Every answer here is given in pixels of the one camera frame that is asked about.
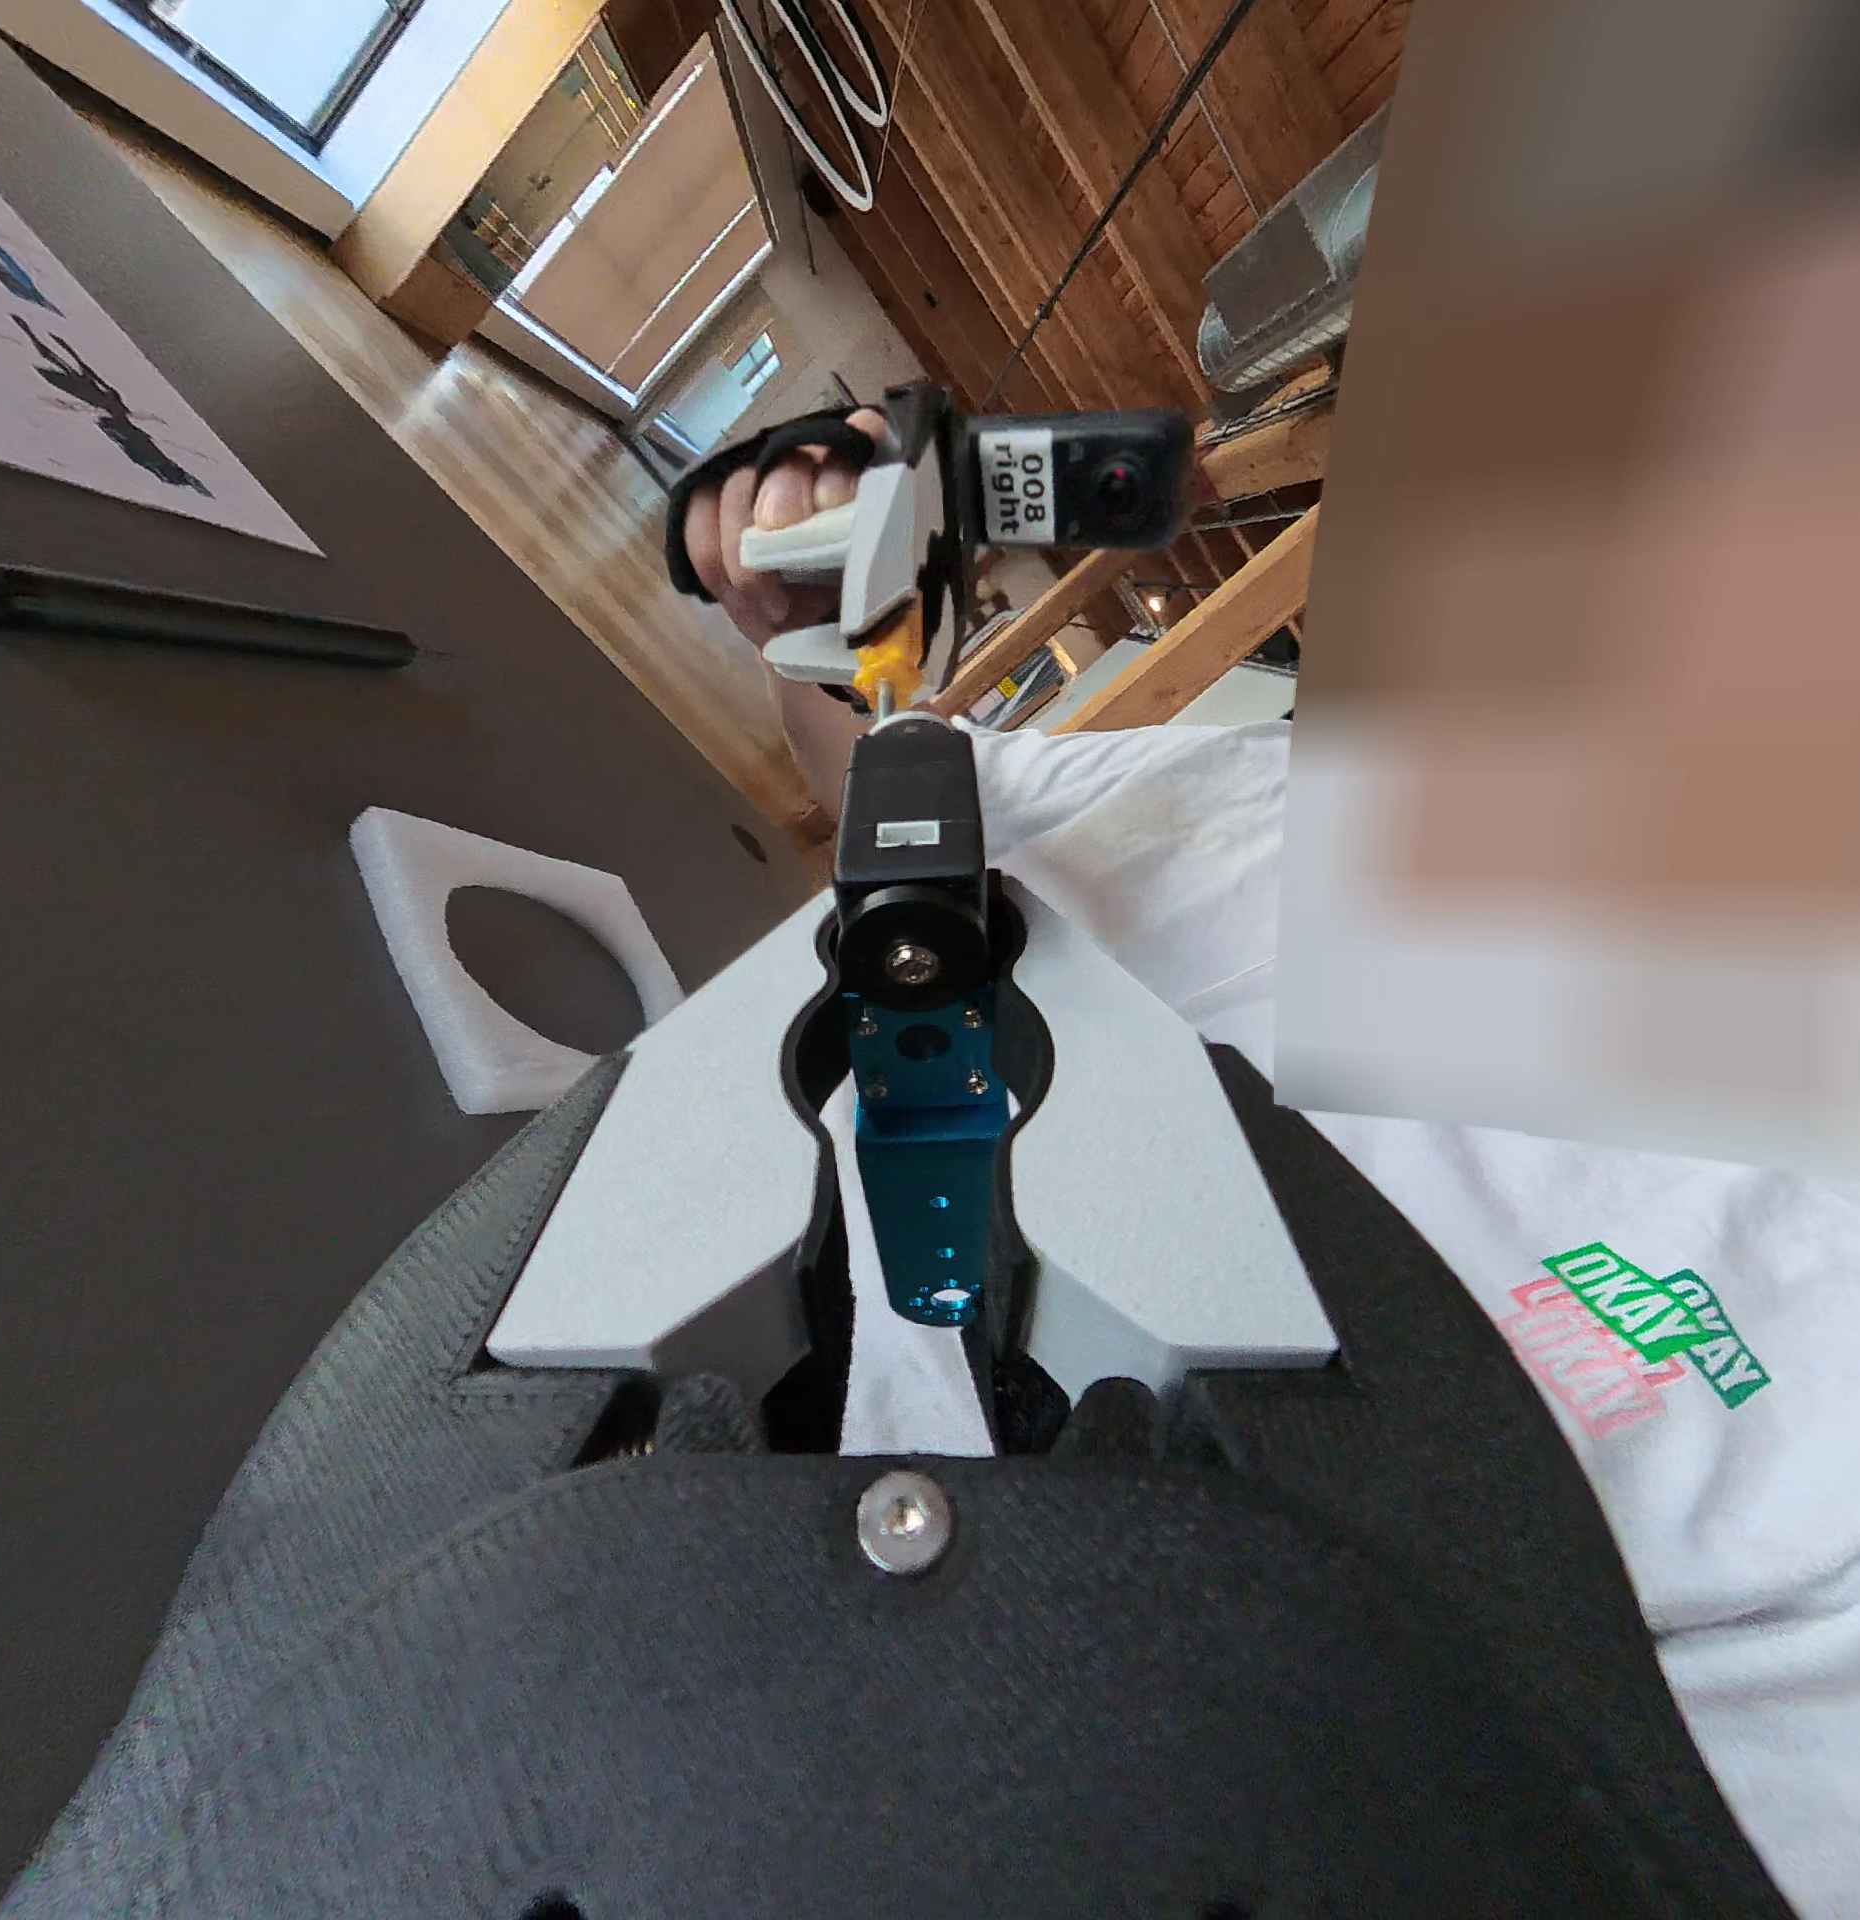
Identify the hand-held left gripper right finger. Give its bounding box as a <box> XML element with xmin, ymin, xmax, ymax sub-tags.
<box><xmin>967</xmin><ymin>882</ymin><xmax>1341</xmax><ymax>1453</ymax></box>

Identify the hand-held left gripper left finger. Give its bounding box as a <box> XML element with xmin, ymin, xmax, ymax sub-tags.
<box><xmin>483</xmin><ymin>898</ymin><xmax>871</xmax><ymax>1458</ymax></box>

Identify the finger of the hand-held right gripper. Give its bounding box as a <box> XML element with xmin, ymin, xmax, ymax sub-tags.
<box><xmin>838</xmin><ymin>462</ymin><xmax>933</xmax><ymax>643</ymax></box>
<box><xmin>760</xmin><ymin>623</ymin><xmax>875</xmax><ymax>694</ymax></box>

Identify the orange handled screwdriver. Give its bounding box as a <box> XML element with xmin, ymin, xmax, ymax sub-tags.
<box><xmin>850</xmin><ymin>613</ymin><xmax>930</xmax><ymax>725</ymax></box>

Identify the black servo motor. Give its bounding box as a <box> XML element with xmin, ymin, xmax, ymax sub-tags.
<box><xmin>830</xmin><ymin>728</ymin><xmax>1011</xmax><ymax>1036</ymax></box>

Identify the blue metal servo bracket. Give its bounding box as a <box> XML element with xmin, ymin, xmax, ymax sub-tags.
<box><xmin>844</xmin><ymin>983</ymin><xmax>1015</xmax><ymax>1331</ymax></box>

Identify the black electric screwdriver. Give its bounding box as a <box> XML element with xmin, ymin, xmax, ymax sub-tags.
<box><xmin>0</xmin><ymin>558</ymin><xmax>422</xmax><ymax>671</ymax></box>

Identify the dark grey desk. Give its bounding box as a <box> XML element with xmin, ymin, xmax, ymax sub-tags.
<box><xmin>0</xmin><ymin>16</ymin><xmax>871</xmax><ymax>1920</ymax></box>

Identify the person's right hand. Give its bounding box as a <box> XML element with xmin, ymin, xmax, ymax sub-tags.
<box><xmin>683</xmin><ymin>409</ymin><xmax>895</xmax><ymax>634</ymax></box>

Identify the white foam sheet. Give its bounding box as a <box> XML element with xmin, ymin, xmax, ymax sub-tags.
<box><xmin>347</xmin><ymin>804</ymin><xmax>688</xmax><ymax>1116</ymax></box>

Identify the light wooden pillar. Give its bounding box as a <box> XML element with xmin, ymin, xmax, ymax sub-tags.
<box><xmin>333</xmin><ymin>0</ymin><xmax>615</xmax><ymax>353</ymax></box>

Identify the person in white shirt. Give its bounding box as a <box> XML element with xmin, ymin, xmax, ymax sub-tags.
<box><xmin>950</xmin><ymin>718</ymin><xmax>1860</xmax><ymax>1920</ymax></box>

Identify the assembly instruction booklet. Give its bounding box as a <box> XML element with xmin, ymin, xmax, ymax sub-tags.
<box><xmin>0</xmin><ymin>163</ymin><xmax>327</xmax><ymax>561</ymax></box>

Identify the large glass window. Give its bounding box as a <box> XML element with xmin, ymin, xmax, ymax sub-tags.
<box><xmin>95</xmin><ymin>0</ymin><xmax>429</xmax><ymax>156</ymax></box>

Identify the silver ventilation duct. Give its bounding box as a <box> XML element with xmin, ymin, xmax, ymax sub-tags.
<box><xmin>1198</xmin><ymin>151</ymin><xmax>1383</xmax><ymax>395</ymax></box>

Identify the white ring ceiling lamp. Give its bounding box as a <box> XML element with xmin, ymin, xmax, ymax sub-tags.
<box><xmin>716</xmin><ymin>0</ymin><xmax>898</xmax><ymax>217</ymax></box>

